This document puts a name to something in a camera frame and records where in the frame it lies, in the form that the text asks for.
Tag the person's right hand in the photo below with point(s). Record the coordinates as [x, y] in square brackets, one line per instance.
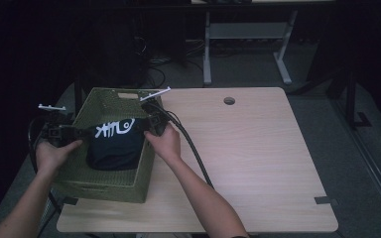
[167, 145]

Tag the dark blue garment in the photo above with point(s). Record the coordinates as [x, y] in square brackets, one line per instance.
[115, 152]

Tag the dark tape strip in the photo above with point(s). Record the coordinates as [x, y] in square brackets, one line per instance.
[324, 200]
[70, 200]

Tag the grey metal desk frame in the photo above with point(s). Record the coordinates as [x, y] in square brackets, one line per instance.
[244, 30]

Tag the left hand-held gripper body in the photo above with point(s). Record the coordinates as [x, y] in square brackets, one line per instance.
[59, 132]

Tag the green woven basket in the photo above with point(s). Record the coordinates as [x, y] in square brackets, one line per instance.
[112, 188]

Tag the black metal post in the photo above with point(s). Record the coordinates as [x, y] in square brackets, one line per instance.
[350, 99]
[78, 92]

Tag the person's left hand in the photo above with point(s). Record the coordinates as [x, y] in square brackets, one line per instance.
[51, 158]

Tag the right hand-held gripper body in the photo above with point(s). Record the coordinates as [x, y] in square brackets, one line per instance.
[155, 120]

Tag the aluminium rail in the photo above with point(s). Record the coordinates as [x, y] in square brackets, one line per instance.
[370, 158]

